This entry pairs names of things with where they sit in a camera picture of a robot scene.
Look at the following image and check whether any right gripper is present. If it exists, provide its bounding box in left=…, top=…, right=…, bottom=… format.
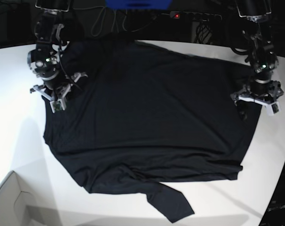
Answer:
left=30, top=72, right=88, bottom=106

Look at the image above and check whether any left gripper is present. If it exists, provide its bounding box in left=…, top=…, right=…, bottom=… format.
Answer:
left=230, top=81, right=284, bottom=121

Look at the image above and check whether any black t-shirt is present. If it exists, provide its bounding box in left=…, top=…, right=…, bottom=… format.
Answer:
left=44, top=40, right=261, bottom=223

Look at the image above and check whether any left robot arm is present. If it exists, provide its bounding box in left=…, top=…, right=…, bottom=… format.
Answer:
left=231, top=0, right=284, bottom=116

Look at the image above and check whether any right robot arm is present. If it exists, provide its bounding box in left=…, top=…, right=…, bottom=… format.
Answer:
left=27, top=0, right=87, bottom=113

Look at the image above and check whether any blue plastic bin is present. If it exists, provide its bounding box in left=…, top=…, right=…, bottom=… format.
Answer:
left=105, top=0, right=172, bottom=10

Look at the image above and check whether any black power strip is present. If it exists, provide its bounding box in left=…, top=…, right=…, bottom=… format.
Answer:
left=168, top=11, right=222, bottom=22

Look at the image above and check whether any white cardboard box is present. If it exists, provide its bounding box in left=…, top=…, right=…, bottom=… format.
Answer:
left=0, top=171, right=36, bottom=226

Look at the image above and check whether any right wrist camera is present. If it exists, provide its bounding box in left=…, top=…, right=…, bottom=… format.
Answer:
left=50, top=98, right=66, bottom=113

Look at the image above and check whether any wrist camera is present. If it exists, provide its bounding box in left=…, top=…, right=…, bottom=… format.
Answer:
left=266, top=101, right=280, bottom=116
left=50, top=98, right=66, bottom=113

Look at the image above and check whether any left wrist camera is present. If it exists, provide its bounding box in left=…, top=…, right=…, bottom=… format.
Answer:
left=266, top=101, right=280, bottom=116

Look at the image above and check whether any grey looped cable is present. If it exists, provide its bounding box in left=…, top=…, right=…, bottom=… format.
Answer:
left=90, top=7, right=157, bottom=37

